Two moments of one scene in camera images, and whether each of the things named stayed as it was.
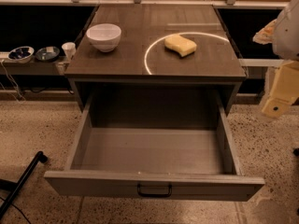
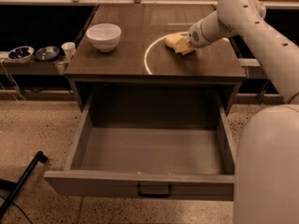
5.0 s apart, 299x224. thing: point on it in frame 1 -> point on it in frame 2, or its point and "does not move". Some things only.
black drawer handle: [154, 195] does not move
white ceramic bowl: [105, 36] does not move
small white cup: [69, 49] does not move
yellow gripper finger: [266, 35] -> [198, 35]
